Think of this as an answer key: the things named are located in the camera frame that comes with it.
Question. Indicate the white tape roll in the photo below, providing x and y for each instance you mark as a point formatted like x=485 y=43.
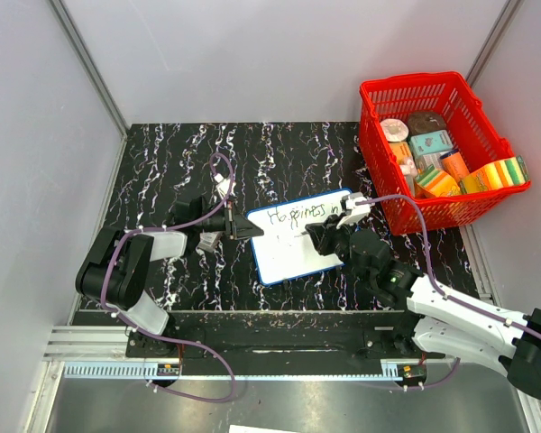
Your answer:
x=394 y=130

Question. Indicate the white paper sheet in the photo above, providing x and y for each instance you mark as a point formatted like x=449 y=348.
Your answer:
x=248 y=429

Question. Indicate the white grey box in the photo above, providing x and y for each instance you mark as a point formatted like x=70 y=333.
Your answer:
x=423 y=162

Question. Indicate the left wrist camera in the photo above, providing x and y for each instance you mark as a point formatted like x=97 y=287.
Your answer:
x=224 y=186

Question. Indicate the green yellow sponge box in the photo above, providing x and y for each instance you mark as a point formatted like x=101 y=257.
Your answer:
x=437 y=183

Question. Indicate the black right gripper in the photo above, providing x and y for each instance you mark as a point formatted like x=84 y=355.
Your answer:
x=316 y=231

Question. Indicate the orange cylinder package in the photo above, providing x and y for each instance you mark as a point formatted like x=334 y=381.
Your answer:
x=454 y=165

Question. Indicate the white slotted cable duct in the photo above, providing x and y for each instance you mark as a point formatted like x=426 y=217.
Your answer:
x=371 y=370

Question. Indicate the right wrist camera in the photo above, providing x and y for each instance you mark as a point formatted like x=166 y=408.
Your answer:
x=355 y=207

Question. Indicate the brown round item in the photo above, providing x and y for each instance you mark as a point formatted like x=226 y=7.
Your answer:
x=425 y=122

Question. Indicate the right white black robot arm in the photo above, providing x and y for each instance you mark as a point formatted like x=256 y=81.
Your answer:
x=437 y=319

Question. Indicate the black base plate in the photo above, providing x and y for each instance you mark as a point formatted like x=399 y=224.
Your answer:
x=366 y=333

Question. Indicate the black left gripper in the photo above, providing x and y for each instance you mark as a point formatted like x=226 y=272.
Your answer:
x=237 y=225

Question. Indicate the yellow orange sponge pack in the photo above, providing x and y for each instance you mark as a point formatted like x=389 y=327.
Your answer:
x=495 y=175

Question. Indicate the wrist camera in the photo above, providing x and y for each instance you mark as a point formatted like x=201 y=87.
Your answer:
x=355 y=207
x=224 y=186

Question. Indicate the aluminium rail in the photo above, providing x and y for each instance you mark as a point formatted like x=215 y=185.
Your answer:
x=86 y=343

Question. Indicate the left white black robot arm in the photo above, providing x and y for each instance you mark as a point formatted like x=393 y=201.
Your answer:
x=122 y=279

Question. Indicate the blue framed whiteboard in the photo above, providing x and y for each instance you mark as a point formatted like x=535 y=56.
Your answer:
x=285 y=251

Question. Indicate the orange pink package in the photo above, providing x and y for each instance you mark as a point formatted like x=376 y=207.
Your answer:
x=402 y=153

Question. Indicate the teal box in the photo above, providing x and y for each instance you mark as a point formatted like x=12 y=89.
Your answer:
x=429 y=143

